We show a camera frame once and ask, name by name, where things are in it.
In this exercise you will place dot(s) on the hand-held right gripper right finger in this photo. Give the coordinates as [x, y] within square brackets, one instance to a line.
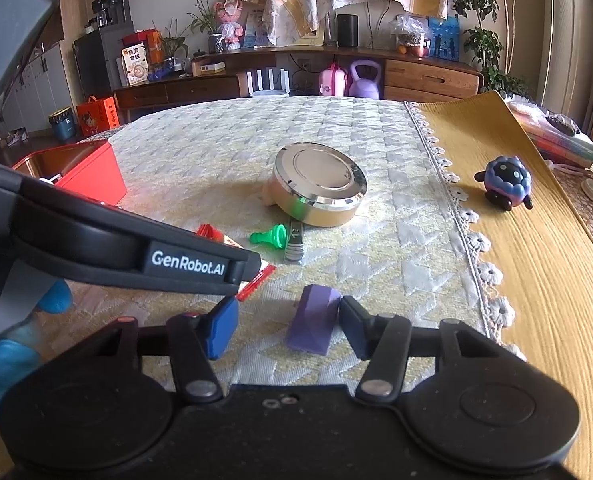
[355, 327]

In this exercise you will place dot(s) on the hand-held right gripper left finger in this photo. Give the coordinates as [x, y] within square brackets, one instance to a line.
[221, 327]

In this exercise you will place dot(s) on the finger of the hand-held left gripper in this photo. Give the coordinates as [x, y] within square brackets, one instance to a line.
[126, 222]

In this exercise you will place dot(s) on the red wrapper packet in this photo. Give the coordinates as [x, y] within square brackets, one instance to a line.
[216, 235]

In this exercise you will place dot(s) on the purple block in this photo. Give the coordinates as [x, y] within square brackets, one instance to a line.
[311, 322]

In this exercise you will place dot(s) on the red tin box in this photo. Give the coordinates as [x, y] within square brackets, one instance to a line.
[91, 175]

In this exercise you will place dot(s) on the green chess pawn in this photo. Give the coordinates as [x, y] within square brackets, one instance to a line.
[271, 236]

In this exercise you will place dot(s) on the silver nail clipper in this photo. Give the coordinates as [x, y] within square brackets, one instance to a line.
[294, 242]

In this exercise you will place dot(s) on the round silver tin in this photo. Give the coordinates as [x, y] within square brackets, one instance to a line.
[319, 180]

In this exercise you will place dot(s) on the blue sheep toy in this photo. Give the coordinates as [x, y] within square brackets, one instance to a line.
[506, 182]

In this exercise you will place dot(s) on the person's left hand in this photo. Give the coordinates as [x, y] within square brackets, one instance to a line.
[11, 360]

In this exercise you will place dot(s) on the orange gift bag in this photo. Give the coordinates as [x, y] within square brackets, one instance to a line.
[99, 116]

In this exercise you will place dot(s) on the teal bucket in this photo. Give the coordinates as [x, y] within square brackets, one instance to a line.
[64, 124]

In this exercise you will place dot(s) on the cereal box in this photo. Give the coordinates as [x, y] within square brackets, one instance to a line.
[135, 66]

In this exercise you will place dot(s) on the white storage cupboard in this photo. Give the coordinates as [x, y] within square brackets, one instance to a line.
[41, 90]

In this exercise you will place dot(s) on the black mini fridge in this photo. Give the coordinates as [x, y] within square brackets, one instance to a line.
[99, 65]

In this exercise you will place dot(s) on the small wooden box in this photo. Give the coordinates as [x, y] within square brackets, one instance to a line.
[209, 67]

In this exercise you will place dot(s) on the red gift box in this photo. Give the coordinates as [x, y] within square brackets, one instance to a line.
[146, 40]

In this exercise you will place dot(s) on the small potted plant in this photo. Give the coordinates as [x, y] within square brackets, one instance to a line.
[174, 42]

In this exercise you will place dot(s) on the white router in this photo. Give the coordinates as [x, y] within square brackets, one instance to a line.
[269, 85]

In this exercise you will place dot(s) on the quilted cream table mat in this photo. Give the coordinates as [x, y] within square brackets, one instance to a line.
[366, 125]

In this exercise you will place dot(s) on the potted orchid plant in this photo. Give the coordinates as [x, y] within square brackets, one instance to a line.
[211, 30]

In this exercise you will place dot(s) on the black coffee machine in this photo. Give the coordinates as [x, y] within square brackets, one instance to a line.
[110, 10]

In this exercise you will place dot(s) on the pink doll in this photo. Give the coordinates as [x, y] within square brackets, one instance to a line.
[232, 22]

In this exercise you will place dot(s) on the pink toy suitcase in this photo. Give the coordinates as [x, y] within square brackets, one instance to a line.
[332, 82]

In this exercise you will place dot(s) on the purple kettlebell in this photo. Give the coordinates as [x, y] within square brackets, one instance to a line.
[364, 82]

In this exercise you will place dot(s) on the wooden TV cabinet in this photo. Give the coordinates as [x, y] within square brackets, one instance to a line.
[426, 77]

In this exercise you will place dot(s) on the stack of plastic folders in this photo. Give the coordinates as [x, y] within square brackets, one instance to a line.
[551, 130]

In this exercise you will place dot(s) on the black speaker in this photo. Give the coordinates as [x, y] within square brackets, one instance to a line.
[347, 31]

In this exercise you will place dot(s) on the plastic bag of fruit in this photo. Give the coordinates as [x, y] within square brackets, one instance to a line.
[411, 37]

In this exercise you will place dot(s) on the potted green tree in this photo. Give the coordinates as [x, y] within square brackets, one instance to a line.
[481, 35]

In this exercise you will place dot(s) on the cream standing air conditioner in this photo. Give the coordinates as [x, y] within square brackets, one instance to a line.
[571, 35]

